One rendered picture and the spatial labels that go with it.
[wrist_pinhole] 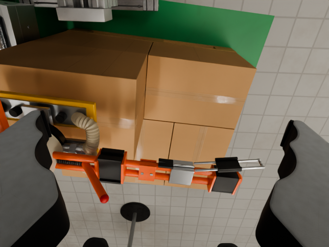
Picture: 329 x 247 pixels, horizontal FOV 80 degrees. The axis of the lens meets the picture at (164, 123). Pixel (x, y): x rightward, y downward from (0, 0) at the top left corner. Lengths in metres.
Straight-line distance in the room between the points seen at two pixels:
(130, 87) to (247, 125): 1.50
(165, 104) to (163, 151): 0.37
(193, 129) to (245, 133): 0.90
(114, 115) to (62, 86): 0.21
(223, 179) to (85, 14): 0.62
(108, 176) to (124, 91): 0.31
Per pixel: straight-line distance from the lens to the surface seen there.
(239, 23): 1.71
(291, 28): 1.86
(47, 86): 0.86
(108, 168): 0.63
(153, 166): 0.60
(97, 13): 0.66
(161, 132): 1.31
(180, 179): 0.63
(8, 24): 1.27
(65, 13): 0.70
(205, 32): 1.66
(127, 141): 0.87
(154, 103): 1.21
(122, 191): 2.65
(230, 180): 0.65
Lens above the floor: 1.62
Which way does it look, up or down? 58 degrees down
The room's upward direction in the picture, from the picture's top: 177 degrees counter-clockwise
